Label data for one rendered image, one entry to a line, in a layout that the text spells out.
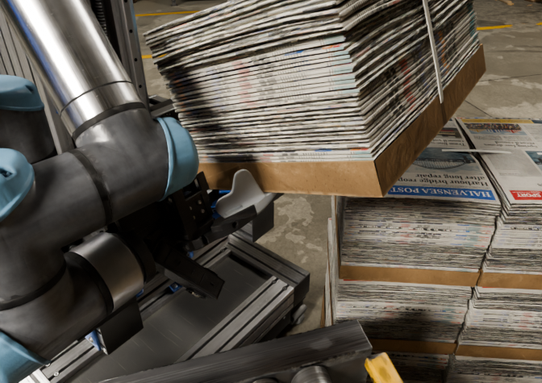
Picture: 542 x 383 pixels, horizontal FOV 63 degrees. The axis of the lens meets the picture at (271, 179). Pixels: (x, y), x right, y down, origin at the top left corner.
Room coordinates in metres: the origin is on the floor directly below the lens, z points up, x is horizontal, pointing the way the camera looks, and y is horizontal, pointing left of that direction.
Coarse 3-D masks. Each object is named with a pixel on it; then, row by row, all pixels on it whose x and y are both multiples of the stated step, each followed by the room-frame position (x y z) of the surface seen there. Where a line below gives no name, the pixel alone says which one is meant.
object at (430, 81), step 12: (420, 0) 0.55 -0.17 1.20; (432, 0) 0.57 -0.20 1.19; (420, 12) 0.54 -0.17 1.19; (432, 12) 0.56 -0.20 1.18; (420, 24) 0.54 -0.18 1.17; (432, 24) 0.56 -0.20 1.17; (420, 36) 0.53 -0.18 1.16; (420, 48) 0.52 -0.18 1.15; (420, 60) 0.52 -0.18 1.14; (432, 60) 0.55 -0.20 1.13; (432, 72) 0.54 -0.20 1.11; (432, 84) 0.53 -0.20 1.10; (444, 84) 0.55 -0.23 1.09; (432, 96) 0.52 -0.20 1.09
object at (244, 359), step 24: (288, 336) 0.39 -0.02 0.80; (312, 336) 0.39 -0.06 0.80; (336, 336) 0.39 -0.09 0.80; (360, 336) 0.39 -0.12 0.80; (192, 360) 0.35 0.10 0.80; (216, 360) 0.35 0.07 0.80; (240, 360) 0.35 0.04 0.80; (264, 360) 0.35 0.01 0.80; (288, 360) 0.35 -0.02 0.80; (312, 360) 0.35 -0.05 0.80; (336, 360) 0.36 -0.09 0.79; (360, 360) 0.37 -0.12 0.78
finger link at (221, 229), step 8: (248, 208) 0.43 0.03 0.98; (232, 216) 0.42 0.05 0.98; (240, 216) 0.42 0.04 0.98; (248, 216) 0.42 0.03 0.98; (216, 224) 0.40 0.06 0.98; (224, 224) 0.40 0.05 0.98; (232, 224) 0.41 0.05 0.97; (240, 224) 0.41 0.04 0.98; (208, 232) 0.40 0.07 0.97; (216, 232) 0.40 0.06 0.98; (224, 232) 0.40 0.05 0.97; (232, 232) 0.40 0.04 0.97; (208, 240) 0.39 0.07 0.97
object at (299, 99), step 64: (256, 0) 0.46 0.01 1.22; (320, 0) 0.41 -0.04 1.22; (384, 0) 0.47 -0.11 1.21; (192, 64) 0.52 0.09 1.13; (256, 64) 0.46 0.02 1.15; (320, 64) 0.42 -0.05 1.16; (384, 64) 0.45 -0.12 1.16; (192, 128) 0.54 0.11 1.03; (256, 128) 0.48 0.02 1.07; (320, 128) 0.42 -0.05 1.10; (384, 128) 0.42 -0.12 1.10
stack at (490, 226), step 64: (448, 128) 0.95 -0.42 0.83; (512, 128) 0.96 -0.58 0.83; (448, 192) 0.69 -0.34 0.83; (512, 192) 0.69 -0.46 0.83; (384, 256) 0.68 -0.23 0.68; (448, 256) 0.67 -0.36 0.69; (512, 256) 0.66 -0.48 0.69; (320, 320) 1.05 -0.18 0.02; (384, 320) 0.67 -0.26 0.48; (448, 320) 0.66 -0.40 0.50; (512, 320) 0.65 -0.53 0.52
